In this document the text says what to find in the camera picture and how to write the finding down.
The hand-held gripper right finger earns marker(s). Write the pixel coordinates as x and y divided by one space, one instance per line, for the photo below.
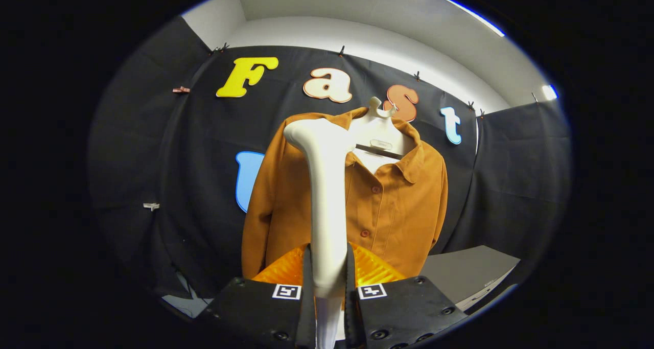
350 313

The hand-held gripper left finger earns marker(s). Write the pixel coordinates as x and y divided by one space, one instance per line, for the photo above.
308 313

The white garment steamer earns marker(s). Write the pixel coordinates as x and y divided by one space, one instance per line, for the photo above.
327 211

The orange button-up shirt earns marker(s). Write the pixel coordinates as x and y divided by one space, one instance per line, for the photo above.
398 211

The grey cabinet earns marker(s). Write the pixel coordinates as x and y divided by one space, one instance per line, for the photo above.
465 270

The black backdrop cloth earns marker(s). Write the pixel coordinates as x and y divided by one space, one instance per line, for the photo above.
204 160

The white mannequin torso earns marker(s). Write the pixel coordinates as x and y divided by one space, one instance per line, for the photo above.
378 129

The silver clip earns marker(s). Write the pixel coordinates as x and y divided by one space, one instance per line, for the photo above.
151 206

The red clip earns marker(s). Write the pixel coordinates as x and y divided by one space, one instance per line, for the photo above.
181 89

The row of black clips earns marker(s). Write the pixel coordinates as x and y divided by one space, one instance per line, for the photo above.
341 50

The small ceiling light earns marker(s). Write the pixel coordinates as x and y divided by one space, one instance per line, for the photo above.
550 92

